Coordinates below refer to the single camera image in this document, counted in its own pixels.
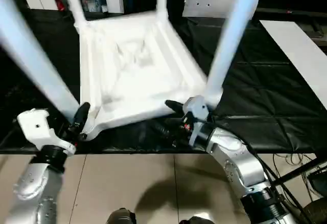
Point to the white plastic table top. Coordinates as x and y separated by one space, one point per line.
127 55

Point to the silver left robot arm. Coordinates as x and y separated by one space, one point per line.
35 183

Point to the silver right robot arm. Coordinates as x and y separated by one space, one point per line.
237 162

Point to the small white cup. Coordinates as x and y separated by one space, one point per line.
104 8

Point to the red bottle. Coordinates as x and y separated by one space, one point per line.
58 2

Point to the black stand leg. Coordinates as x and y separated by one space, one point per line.
301 169

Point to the white flat board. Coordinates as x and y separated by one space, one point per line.
299 53

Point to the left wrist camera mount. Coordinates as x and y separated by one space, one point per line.
38 127

